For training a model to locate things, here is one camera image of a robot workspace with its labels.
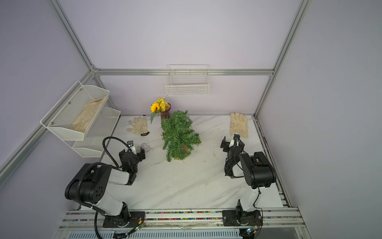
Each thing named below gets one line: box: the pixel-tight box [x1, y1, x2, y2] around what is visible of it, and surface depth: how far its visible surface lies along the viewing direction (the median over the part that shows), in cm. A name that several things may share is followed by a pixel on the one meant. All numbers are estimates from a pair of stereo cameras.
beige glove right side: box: [229, 112, 249, 138], surface depth 117 cm
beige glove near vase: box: [126, 116, 150, 136], surface depth 117 cm
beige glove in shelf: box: [70, 96, 107, 133], surface depth 81 cm
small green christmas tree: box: [160, 110, 202, 162], surface depth 78 cm
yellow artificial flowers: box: [150, 96, 171, 124], surface depth 95 cm
